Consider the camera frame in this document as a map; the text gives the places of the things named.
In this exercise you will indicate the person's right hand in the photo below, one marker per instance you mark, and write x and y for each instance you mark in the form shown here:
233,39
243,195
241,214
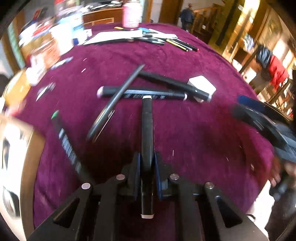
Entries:
276,171

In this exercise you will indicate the green-capped black marker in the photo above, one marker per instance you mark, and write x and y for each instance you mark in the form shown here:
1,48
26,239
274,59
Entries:
67,143

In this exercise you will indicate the white plastic jar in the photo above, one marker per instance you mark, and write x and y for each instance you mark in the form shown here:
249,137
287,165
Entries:
61,39

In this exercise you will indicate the pink knit-covered jar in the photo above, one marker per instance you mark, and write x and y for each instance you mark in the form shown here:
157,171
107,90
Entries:
131,16

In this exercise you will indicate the wooden stair railing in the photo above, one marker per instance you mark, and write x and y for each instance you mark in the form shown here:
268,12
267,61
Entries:
203,20

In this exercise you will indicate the small white charger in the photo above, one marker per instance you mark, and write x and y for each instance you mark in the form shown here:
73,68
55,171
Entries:
201,84

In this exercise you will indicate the row of pens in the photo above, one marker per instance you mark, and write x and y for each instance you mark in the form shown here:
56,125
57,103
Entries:
166,39

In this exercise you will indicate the black hanging garment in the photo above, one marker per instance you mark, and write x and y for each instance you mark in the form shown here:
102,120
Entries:
263,55

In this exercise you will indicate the yellow tape roll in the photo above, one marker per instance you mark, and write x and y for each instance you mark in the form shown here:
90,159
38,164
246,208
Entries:
16,90

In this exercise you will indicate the white and blue box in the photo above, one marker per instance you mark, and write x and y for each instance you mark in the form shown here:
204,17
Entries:
85,34

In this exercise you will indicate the white paper sheet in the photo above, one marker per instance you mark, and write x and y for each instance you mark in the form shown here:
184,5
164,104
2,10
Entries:
111,37

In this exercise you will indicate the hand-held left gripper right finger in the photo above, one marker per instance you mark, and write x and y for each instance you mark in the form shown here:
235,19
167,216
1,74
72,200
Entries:
157,176

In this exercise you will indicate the clear jar orange label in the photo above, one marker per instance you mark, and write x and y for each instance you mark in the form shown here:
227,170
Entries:
44,48

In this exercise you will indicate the wooden cabinet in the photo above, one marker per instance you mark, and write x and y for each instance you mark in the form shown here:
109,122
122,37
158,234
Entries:
101,16

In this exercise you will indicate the wooden door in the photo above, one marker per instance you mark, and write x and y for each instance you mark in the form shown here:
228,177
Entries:
171,11

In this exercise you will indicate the slim dark pen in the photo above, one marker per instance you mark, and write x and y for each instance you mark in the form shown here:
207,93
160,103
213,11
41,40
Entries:
129,81

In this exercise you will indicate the white-capped black marker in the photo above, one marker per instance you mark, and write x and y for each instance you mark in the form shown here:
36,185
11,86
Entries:
147,129

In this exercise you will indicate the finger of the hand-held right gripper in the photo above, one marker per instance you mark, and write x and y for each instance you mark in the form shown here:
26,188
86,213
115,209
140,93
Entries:
259,125
252,102

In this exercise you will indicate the grey-capped black marker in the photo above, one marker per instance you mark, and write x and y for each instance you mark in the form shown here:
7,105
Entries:
166,81

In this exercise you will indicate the small black printed marker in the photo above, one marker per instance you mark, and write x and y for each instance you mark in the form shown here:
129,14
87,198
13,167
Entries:
61,63

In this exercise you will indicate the blue-label plastic jar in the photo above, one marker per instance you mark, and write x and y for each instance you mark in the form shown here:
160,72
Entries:
76,25

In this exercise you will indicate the brown cardboard box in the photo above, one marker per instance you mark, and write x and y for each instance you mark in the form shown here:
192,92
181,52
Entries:
37,150

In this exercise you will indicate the pink-capped black marker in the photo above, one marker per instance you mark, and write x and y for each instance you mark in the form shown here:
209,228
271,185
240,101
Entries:
134,93

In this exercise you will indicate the small white box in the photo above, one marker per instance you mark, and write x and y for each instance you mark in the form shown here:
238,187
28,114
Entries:
34,71

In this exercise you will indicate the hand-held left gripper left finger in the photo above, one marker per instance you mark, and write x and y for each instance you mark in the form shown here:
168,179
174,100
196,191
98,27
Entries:
137,176

